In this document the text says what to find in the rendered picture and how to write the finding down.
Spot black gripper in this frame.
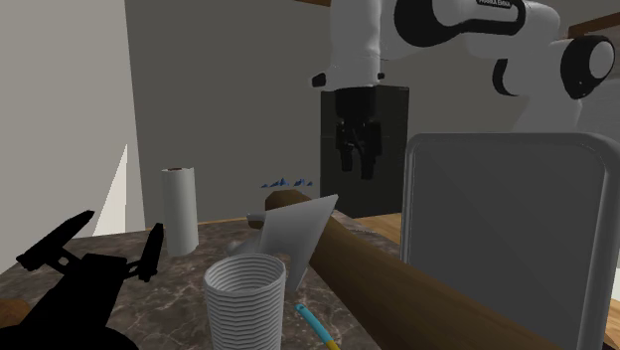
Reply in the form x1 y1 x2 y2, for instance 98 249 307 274
334 87 385 181

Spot small blue jagged object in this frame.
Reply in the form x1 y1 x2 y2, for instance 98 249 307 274
260 177 315 190

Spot grey flat kitchen tool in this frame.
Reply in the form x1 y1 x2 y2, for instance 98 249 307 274
226 193 340 294

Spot brown wooden rolling pin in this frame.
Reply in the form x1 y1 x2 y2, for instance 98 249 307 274
263 189 565 350

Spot grey tray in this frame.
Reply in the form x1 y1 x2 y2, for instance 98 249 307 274
398 130 620 350

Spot blue and yellow pen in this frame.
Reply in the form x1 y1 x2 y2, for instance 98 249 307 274
294 303 343 350

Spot white paper towel roll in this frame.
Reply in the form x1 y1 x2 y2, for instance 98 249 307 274
160 166 201 259

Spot grey ribbed cup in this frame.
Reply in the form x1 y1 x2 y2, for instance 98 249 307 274
203 252 288 350

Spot brown wooden shelf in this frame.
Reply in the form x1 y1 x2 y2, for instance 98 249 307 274
566 11 620 41

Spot black pronged object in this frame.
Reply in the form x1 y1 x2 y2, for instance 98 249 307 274
0 209 166 350

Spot brown rounded object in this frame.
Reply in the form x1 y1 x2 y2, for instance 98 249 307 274
0 298 31 329

